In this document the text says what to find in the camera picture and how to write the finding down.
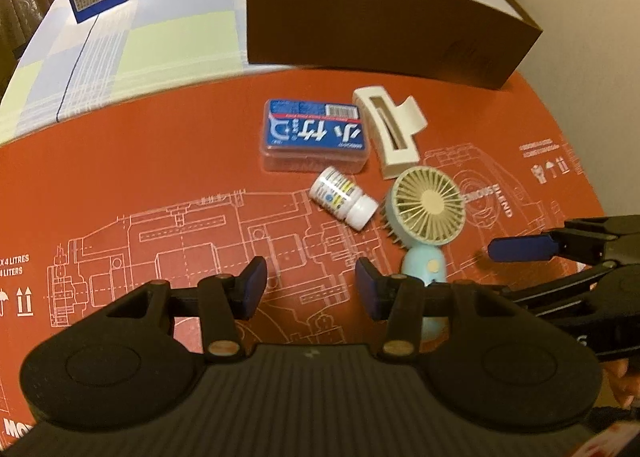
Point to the small white pill bottle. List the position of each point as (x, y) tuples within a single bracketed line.
[(335, 192)]

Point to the brown cardboard box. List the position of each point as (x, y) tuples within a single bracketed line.
[(350, 27)]

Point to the checked tablecloth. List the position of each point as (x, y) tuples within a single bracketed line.
[(150, 37)]

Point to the red printed cardboard sheet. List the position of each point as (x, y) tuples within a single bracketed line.
[(150, 177)]

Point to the red white cloth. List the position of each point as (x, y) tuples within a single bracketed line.
[(610, 439)]

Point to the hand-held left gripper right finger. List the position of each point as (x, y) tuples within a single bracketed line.
[(369, 292)]

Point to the pale blue handheld fan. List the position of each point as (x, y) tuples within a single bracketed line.
[(425, 202)]

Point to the clear plastic box blue label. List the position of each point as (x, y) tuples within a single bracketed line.
[(315, 132)]

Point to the beige curtain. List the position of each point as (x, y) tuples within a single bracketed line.
[(20, 12)]

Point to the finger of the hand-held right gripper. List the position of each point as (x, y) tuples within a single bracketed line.
[(520, 248), (560, 292)]

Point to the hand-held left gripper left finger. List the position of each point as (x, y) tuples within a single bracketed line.
[(252, 282)]

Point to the person's right hand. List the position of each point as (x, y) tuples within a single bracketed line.
[(622, 379)]

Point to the cream hair claw clip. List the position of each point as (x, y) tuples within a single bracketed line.
[(400, 162)]

